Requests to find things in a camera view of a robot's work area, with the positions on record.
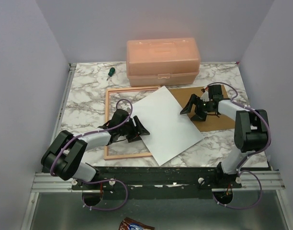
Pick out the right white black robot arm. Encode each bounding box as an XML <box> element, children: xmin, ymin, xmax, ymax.
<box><xmin>180</xmin><ymin>82</ymin><xmax>271</xmax><ymax>188</ymax></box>

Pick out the building photo print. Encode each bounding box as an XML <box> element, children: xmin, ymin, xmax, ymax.
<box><xmin>133</xmin><ymin>86</ymin><xmax>204</xmax><ymax>166</ymax></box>

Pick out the aluminium extrusion rail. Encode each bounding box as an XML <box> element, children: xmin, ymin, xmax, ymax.
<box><xmin>22</xmin><ymin>62</ymin><xmax>288</xmax><ymax>230</ymax></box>

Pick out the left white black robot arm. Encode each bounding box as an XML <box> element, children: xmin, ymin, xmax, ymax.
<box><xmin>41</xmin><ymin>109</ymin><xmax>150</xmax><ymax>189</ymax></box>

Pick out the brown fibreboard backing board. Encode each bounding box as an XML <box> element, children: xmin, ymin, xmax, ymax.
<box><xmin>169</xmin><ymin>87</ymin><xmax>235</xmax><ymax>132</ymax></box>

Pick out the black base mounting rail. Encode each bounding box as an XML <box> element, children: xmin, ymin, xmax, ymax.
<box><xmin>73</xmin><ymin>166</ymin><xmax>241</xmax><ymax>200</ymax></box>

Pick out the orange translucent plastic toolbox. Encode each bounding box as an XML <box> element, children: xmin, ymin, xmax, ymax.
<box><xmin>126</xmin><ymin>38</ymin><xmax>201</xmax><ymax>87</ymax></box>

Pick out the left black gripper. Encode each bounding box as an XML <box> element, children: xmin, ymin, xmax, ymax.
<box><xmin>119</xmin><ymin>116</ymin><xmax>150</xmax><ymax>142</ymax></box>

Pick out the green handled screwdriver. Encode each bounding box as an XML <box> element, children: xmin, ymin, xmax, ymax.
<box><xmin>107</xmin><ymin>67</ymin><xmax>115</xmax><ymax>81</ymax></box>

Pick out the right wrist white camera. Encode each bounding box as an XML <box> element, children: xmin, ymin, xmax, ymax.
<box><xmin>201</xmin><ymin>88</ymin><xmax>210</xmax><ymax>102</ymax></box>

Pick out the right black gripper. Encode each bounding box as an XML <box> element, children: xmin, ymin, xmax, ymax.
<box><xmin>180</xmin><ymin>94</ymin><xmax>213</xmax><ymax>122</ymax></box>

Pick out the pink wooden picture frame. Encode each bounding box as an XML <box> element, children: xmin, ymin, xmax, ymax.
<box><xmin>103</xmin><ymin>85</ymin><xmax>161</xmax><ymax>161</ymax></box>

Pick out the brown snack wrapper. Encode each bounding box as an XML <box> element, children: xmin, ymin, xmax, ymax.
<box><xmin>119</xmin><ymin>217</ymin><xmax>155</xmax><ymax>230</ymax></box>

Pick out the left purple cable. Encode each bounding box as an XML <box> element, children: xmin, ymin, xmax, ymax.
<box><xmin>50</xmin><ymin>99</ymin><xmax>128</xmax><ymax>212</ymax></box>

